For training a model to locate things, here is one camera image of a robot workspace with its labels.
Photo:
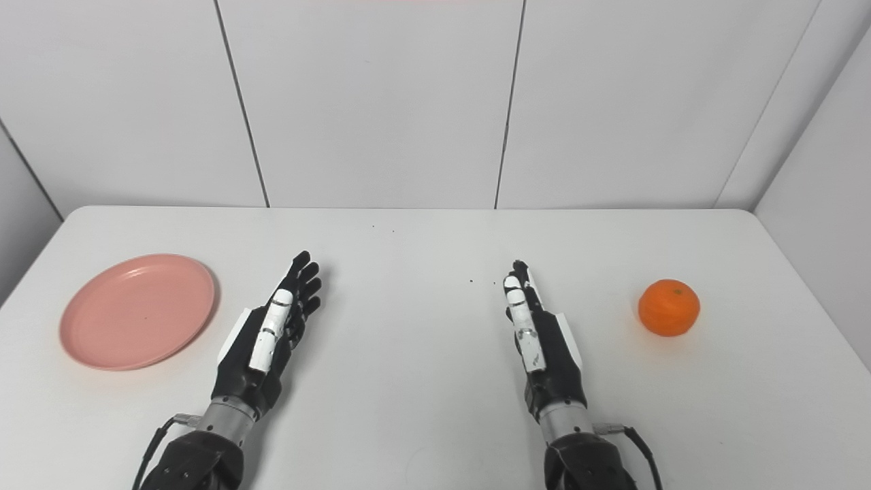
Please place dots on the pink round plate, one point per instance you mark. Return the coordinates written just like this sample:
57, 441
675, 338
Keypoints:
136, 313

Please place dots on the orange fruit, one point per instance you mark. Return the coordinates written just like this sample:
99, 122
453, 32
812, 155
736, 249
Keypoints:
669, 307

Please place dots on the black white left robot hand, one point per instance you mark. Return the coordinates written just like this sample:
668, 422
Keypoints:
241, 364

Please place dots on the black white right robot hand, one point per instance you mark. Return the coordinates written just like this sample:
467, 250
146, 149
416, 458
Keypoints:
561, 367

